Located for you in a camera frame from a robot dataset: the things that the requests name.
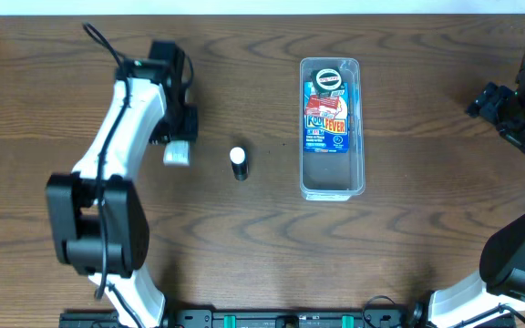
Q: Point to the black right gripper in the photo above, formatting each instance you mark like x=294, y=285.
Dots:
x=496, y=107

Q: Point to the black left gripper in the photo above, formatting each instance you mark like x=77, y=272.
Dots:
x=186, y=123

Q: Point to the white green medicine box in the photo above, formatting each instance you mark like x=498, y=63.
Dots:
x=177, y=153

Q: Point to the red medicine box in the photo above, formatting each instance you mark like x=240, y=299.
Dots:
x=324, y=107

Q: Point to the blue Kool Fever box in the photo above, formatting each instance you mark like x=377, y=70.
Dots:
x=326, y=135

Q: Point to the dark green round-logo box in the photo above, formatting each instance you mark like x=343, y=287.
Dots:
x=328, y=82

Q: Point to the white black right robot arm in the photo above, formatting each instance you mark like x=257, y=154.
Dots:
x=494, y=294

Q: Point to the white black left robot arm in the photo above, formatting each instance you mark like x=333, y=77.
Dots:
x=98, y=224

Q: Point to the clear plastic container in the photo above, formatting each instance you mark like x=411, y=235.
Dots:
x=334, y=176

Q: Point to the dark bottle white cap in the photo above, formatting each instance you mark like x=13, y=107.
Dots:
x=239, y=162

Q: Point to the black mounting rail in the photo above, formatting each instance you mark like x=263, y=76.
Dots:
x=208, y=319

